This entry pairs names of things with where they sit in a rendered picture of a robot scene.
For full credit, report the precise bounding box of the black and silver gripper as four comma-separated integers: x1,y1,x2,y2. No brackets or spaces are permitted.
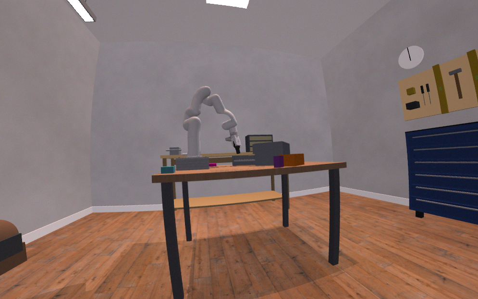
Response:
231,135,241,154

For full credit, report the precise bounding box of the purple block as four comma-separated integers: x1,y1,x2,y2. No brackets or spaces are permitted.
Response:
273,156,284,168

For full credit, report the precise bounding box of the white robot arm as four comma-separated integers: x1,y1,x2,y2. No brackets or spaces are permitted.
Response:
182,87,238,158

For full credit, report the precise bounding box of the grey cabinet with drawer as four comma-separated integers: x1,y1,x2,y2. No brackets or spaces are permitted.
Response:
232,141,290,166

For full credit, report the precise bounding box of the teal cube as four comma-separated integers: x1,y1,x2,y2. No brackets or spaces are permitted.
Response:
161,166,175,174

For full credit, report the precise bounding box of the orange open box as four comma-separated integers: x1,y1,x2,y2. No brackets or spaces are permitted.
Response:
279,154,304,166

